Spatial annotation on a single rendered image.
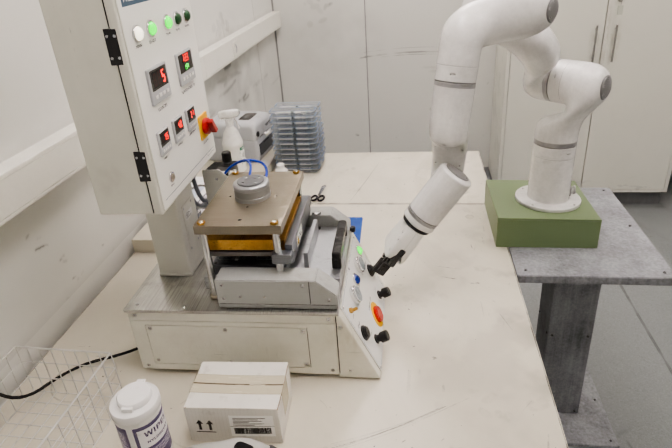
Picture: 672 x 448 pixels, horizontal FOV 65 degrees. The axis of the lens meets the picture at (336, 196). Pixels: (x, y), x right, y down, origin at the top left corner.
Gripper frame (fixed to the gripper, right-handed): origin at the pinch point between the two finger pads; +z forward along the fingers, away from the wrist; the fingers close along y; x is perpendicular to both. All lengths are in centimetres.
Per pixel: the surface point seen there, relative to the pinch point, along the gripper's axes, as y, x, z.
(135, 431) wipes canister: 53, -34, 23
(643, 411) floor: -34, 123, 17
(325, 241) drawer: 8.2, -17.4, -2.9
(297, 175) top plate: 1.3, -30.8, -10.6
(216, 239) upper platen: 22.2, -39.4, 1.6
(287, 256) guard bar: 25.8, -25.5, -5.9
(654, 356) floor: -63, 135, 9
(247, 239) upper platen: 22.2, -33.9, -2.2
